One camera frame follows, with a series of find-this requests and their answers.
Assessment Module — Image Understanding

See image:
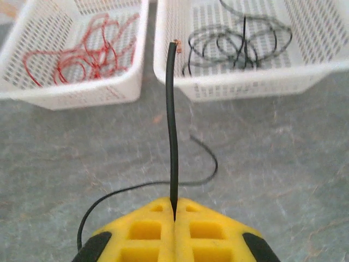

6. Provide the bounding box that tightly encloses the white perforated plastic basket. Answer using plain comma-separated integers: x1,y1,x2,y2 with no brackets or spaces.
153,0,349,103
0,0,150,111

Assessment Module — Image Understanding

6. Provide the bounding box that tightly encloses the red cable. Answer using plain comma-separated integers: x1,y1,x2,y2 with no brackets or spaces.
23,12,140,88
83,16,137,80
53,49,121,85

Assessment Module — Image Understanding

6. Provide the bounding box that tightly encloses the black cable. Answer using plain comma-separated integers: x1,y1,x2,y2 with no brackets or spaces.
77,39,219,252
201,0,278,70
182,15,294,78

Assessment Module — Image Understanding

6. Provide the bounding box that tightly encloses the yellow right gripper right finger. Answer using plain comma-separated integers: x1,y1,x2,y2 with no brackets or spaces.
174,196,281,262

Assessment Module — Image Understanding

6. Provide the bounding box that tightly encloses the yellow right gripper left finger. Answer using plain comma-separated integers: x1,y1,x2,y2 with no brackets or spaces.
72,196,175,262

